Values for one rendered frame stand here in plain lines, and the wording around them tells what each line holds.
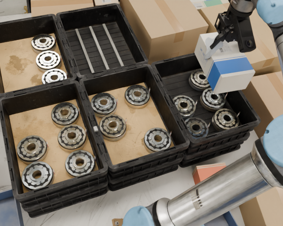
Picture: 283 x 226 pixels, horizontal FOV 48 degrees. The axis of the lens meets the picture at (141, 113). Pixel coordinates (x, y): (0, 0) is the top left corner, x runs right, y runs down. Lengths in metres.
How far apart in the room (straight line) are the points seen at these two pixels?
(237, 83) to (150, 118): 0.37
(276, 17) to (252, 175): 0.40
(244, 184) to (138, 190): 0.64
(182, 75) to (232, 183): 0.81
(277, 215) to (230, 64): 0.53
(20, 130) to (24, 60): 0.36
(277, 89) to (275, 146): 0.85
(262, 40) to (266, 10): 0.77
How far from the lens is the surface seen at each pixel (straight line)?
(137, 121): 1.25
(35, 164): 1.16
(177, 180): 1.31
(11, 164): 1.10
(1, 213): 1.30
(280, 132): 0.66
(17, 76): 1.43
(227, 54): 1.12
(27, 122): 1.29
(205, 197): 0.73
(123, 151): 1.19
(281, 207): 1.22
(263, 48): 1.58
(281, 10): 0.87
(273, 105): 1.43
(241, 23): 1.03
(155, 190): 1.28
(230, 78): 1.07
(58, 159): 1.19
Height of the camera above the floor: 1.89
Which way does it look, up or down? 56 degrees down
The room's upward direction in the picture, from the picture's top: 9 degrees clockwise
